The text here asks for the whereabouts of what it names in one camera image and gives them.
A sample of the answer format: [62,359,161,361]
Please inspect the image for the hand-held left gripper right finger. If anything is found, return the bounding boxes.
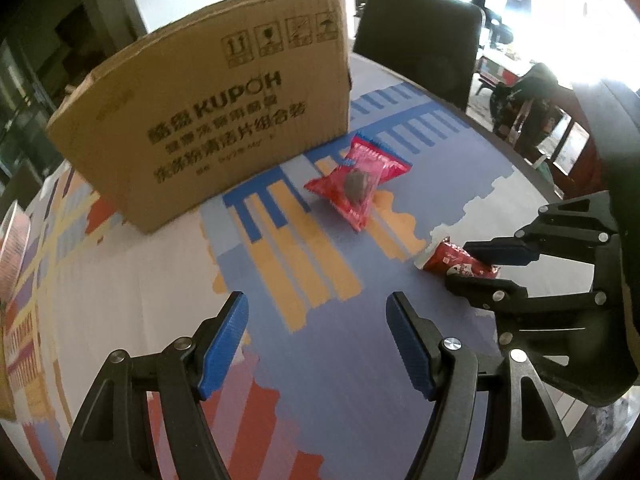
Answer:
[386,291,581,480]

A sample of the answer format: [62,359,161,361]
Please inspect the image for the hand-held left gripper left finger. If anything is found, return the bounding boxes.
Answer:
[55,290,250,480]

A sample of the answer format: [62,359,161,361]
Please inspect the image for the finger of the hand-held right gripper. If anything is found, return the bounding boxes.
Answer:
[462,191,621,267]
[445,272,608,331]

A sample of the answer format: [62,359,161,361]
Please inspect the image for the red packet with white figure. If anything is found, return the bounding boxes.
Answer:
[414,236,501,281]

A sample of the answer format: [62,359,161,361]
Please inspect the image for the red packet with dark plum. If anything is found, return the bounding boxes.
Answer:
[304,135,412,232]

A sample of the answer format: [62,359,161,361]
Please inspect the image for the cardboard box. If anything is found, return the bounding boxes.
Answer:
[45,0,353,235]

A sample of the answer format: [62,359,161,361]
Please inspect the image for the colourful printed tablecloth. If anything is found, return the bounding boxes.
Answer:
[0,52,640,480]

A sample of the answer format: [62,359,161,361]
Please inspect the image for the dark wooden chair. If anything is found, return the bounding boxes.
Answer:
[500,95,608,201]

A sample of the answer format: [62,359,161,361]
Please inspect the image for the black bag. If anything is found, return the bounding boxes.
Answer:
[489,62,573,136]

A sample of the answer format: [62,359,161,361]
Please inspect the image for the woven straw box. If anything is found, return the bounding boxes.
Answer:
[0,327,17,422]

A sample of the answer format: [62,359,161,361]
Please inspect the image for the black chair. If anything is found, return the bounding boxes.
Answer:
[352,0,483,111]

